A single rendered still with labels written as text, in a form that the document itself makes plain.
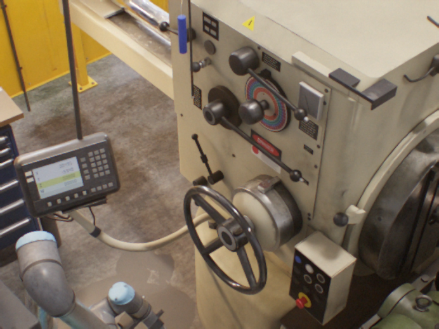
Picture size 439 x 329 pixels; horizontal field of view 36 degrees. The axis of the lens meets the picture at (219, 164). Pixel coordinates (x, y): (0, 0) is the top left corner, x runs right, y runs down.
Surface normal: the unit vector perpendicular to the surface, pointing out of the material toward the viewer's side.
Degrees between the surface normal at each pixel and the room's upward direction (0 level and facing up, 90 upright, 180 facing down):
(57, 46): 90
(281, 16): 0
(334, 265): 0
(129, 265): 0
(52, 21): 90
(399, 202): 50
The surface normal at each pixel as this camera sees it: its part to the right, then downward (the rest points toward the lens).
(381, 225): -0.71, 0.17
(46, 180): 0.40, 0.35
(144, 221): 0.00, -0.72
